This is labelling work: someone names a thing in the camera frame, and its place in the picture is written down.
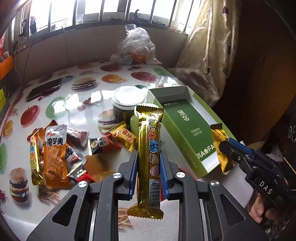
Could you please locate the green plastic jar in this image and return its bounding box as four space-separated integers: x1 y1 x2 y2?
130 114 139 137

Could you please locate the floral beige curtain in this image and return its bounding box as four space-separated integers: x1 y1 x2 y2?
169 1 241 107

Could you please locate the green white gift box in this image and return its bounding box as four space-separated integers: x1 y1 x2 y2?
147 86 222 178

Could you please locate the black red nut packet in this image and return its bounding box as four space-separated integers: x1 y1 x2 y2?
67 163 96 184

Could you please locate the yellow peanut crisp packet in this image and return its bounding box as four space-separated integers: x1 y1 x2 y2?
109 121 138 152

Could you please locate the right hand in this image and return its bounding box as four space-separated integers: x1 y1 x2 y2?
249 194 278 223

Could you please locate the orange storage box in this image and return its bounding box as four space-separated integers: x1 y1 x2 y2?
0 56 14 80

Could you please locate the yellow green box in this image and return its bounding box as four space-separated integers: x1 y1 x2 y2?
0 89 6 111

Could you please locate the black red snack packet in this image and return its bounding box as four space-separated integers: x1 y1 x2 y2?
87 134 121 156

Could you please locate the small gold snack packet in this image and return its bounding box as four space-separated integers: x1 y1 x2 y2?
210 123 234 175

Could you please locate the orange white konjac snack pouch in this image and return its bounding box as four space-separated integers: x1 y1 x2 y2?
44 125 70 188

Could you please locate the pink red wafer packet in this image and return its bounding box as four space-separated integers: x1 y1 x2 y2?
67 127 90 147

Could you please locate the black smartphone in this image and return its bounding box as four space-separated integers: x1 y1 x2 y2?
26 78 63 102

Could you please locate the long gold candy bar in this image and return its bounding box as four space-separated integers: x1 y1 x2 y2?
127 104 164 219

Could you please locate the clear plastic bag with items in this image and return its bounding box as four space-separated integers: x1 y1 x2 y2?
110 24 162 65

